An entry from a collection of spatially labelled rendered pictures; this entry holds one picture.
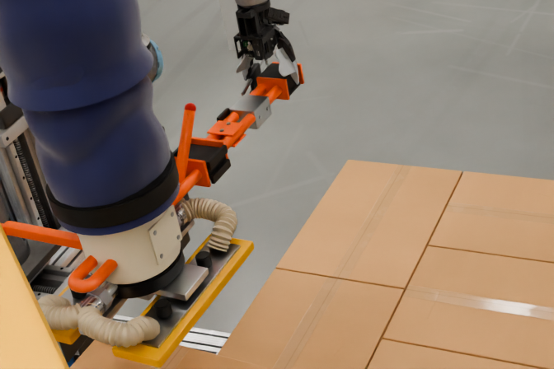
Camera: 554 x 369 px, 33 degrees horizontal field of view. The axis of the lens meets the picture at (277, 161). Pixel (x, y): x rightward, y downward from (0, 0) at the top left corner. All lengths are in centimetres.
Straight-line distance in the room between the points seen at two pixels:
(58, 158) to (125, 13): 26
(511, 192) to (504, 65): 200
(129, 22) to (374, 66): 361
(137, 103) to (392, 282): 130
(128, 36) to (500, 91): 335
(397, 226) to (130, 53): 153
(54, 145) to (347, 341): 119
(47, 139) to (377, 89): 338
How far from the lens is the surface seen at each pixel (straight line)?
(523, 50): 502
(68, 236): 173
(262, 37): 200
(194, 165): 182
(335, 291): 262
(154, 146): 154
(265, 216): 393
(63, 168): 154
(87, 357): 199
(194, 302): 168
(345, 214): 291
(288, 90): 207
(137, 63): 148
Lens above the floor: 221
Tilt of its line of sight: 31 degrees down
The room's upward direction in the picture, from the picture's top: 11 degrees counter-clockwise
